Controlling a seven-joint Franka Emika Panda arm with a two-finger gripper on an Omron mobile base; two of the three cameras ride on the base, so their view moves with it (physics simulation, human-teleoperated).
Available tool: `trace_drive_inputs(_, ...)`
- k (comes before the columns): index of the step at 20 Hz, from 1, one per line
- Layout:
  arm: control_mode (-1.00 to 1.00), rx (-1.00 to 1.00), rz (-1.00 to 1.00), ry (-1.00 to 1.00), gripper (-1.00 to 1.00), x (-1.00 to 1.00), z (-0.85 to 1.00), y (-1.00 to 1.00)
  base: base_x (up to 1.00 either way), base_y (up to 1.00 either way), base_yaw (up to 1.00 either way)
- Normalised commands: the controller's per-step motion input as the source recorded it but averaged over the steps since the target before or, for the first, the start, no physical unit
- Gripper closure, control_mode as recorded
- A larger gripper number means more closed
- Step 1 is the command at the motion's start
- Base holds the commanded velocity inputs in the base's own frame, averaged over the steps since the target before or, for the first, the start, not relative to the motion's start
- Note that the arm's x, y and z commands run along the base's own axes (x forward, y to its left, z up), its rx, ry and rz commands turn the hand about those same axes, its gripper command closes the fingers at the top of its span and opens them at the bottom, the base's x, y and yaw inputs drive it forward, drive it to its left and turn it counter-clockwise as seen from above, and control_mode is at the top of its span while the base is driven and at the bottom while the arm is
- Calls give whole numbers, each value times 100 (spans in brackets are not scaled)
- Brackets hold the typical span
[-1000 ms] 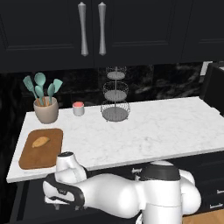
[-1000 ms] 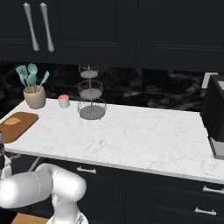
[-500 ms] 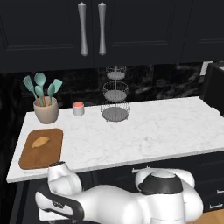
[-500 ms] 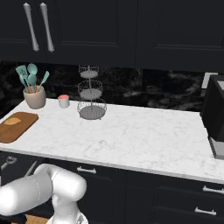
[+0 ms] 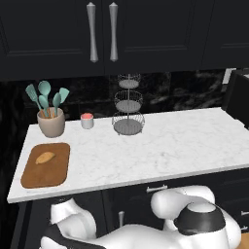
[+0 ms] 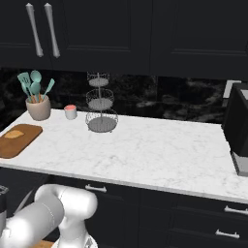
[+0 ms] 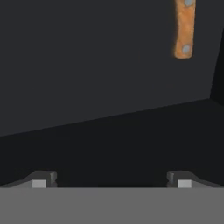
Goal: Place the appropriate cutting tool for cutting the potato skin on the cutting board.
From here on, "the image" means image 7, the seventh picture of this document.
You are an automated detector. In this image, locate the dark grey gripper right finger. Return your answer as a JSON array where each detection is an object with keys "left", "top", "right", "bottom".
[{"left": 166, "top": 171, "right": 224, "bottom": 189}]

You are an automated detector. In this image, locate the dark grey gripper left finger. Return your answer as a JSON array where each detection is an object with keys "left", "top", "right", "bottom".
[{"left": 1, "top": 171, "right": 59, "bottom": 189}]

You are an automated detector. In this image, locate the wooden-handled knife with rivets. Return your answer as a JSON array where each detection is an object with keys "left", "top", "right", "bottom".
[{"left": 172, "top": 0, "right": 197, "bottom": 60}]

